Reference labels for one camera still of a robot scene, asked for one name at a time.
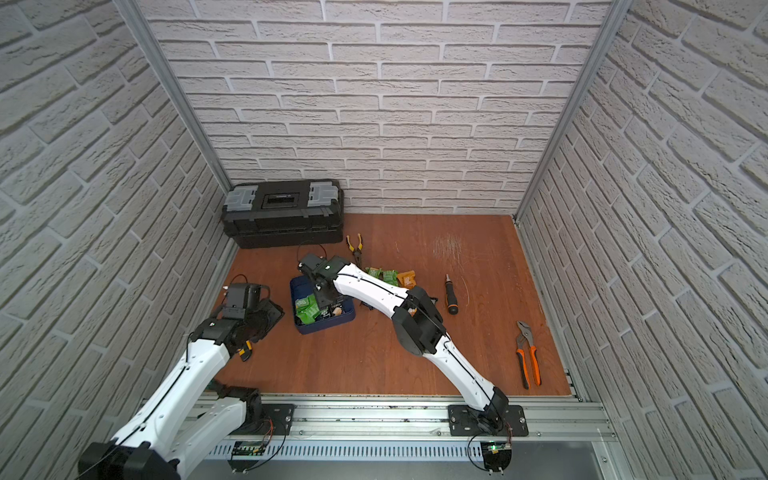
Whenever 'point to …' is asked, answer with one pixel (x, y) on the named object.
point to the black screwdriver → (452, 301)
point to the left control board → (246, 448)
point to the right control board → (497, 455)
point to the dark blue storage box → (303, 286)
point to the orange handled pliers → (526, 332)
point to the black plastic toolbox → (284, 213)
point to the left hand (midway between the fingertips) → (282, 305)
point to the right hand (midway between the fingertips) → (337, 296)
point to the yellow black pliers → (358, 252)
